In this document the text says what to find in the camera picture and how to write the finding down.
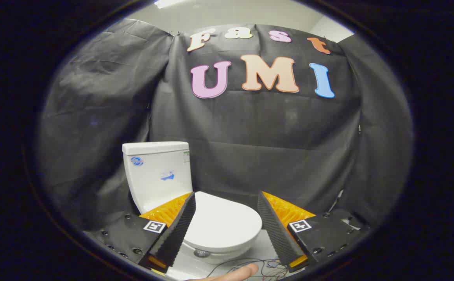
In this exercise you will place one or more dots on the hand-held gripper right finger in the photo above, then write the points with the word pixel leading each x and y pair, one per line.
pixel 276 230

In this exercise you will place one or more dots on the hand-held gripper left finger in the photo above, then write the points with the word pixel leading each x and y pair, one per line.
pixel 180 230

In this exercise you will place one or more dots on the black round lid knob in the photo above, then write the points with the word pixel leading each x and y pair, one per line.
pixel 201 253

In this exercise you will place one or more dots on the white toilet lid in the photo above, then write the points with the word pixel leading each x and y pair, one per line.
pixel 223 222

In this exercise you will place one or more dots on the white toilet with tank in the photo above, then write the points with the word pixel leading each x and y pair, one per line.
pixel 152 183

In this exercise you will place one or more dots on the black backdrop cloth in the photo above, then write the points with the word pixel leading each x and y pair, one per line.
pixel 250 128

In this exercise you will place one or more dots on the ceiling light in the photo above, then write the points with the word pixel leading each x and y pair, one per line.
pixel 168 2

